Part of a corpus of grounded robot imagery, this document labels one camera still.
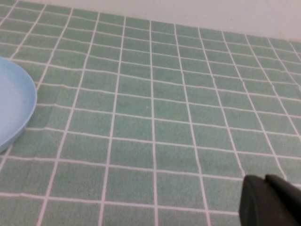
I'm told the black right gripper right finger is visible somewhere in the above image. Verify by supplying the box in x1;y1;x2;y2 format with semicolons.
264;174;301;226

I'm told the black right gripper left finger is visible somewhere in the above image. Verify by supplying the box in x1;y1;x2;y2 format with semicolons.
238;174;299;226

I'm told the light blue plate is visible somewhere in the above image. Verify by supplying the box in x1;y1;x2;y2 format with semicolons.
0;57;38;154

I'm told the green checkered tablecloth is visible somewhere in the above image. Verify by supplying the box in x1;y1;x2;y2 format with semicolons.
0;0;301;226

